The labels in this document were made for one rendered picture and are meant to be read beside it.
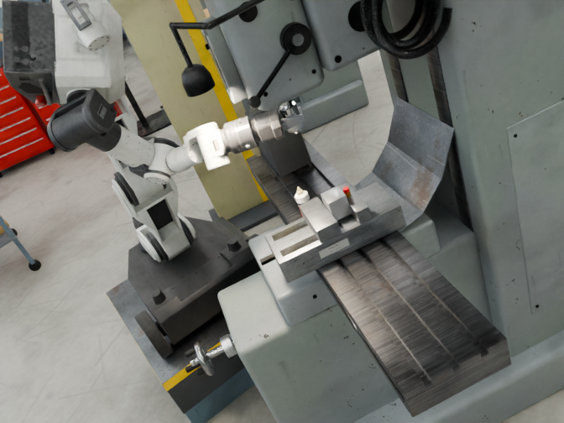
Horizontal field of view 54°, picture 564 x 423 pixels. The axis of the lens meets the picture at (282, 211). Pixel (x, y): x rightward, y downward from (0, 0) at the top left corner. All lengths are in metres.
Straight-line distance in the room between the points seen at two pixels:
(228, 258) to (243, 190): 1.36
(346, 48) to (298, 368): 0.94
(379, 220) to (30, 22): 1.04
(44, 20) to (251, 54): 0.60
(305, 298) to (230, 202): 2.00
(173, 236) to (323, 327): 0.82
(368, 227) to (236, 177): 2.07
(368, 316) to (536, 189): 0.67
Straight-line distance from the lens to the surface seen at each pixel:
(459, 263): 1.78
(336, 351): 1.76
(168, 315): 2.13
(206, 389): 2.29
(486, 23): 1.42
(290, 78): 1.36
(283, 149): 1.87
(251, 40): 1.32
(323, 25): 1.35
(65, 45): 1.62
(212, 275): 2.17
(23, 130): 6.31
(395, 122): 1.80
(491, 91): 1.48
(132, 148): 1.64
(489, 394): 2.02
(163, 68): 3.17
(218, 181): 3.43
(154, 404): 2.74
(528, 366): 2.06
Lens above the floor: 1.83
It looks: 32 degrees down
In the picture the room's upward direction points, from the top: 23 degrees counter-clockwise
